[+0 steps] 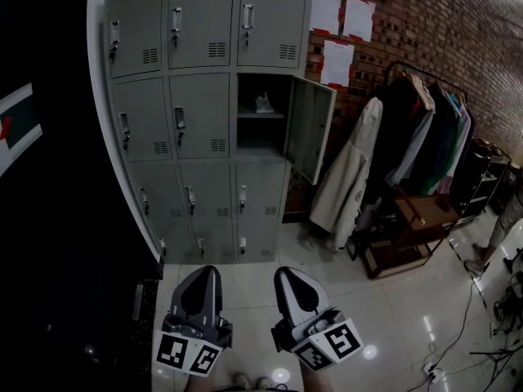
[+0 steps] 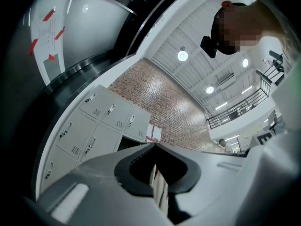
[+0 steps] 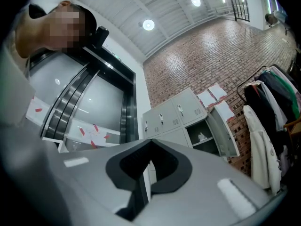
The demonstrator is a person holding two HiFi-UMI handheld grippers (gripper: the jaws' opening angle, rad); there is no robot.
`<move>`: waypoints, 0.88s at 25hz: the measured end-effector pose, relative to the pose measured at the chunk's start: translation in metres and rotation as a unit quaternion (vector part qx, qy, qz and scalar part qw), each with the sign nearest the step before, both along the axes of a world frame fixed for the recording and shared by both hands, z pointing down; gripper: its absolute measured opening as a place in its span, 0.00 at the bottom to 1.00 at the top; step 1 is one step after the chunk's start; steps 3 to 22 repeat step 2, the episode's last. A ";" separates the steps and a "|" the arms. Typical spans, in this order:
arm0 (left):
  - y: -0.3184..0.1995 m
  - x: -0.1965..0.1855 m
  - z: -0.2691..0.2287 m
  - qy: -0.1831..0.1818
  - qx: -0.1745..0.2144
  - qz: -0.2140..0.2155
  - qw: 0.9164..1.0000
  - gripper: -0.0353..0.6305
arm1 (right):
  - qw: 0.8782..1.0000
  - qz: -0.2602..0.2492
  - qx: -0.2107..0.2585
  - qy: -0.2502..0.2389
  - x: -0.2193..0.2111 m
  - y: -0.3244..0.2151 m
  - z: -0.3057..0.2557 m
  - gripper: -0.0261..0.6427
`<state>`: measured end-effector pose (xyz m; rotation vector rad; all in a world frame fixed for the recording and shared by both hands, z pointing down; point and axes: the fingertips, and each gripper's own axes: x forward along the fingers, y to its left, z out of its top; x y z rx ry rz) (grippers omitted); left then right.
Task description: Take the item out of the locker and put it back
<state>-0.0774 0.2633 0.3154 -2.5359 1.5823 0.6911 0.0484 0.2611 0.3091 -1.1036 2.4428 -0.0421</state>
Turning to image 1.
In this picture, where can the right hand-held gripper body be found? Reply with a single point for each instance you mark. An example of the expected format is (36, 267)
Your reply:
(327, 341)

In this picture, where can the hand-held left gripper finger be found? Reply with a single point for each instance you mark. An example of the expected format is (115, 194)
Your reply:
(188, 300)
(215, 300)

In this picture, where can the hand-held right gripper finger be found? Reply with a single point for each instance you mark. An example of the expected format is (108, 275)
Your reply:
(310, 300)
(286, 300)

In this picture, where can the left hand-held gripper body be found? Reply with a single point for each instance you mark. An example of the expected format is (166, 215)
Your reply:
(180, 349)

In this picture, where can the white plastic bag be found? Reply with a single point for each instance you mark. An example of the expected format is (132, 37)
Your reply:
(263, 105)

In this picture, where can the grey metal locker cabinet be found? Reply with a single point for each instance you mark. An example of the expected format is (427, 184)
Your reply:
(200, 27)

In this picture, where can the person's left forearm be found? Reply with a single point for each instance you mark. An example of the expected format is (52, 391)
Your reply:
(200, 384)

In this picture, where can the person's right forearm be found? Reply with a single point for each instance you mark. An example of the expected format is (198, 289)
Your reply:
(314, 382)

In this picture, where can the person's left shoe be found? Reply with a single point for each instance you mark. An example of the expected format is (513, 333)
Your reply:
(241, 381)

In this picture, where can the person's shoe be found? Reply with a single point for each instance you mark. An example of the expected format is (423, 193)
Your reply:
(265, 382)
(241, 381)

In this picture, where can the person's right shoe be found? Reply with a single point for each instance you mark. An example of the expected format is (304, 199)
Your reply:
(265, 382)

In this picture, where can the white power strip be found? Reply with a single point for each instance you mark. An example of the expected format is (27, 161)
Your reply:
(432, 373)

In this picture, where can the beige hanging coat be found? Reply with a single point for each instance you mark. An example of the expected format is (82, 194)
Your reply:
(351, 170)

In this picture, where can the brown wooden shelf rack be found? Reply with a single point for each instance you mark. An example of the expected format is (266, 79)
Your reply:
(425, 212)

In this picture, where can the grey hanging shirt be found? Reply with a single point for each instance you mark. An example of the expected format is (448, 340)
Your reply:
(412, 153)

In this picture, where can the green hanging shirt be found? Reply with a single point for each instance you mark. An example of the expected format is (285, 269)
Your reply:
(439, 174)

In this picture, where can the black hanging jacket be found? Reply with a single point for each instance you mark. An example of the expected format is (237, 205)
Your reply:
(392, 137)

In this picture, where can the black metal shelf cart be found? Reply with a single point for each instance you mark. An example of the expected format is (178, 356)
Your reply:
(474, 166)

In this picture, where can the dark blue hanging shirt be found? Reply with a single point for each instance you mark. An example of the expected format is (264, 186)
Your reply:
(441, 133)

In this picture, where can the wooden clothes hanger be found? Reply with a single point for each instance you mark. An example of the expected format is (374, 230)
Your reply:
(425, 96)

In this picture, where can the white paper sheet red tape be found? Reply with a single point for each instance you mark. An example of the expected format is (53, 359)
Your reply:
(337, 63)
(325, 10)
(358, 18)

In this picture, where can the black metal clothes rack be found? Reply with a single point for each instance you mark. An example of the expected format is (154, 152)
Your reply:
(429, 75)

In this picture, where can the white green wall sign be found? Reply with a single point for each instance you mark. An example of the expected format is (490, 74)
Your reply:
(20, 129)

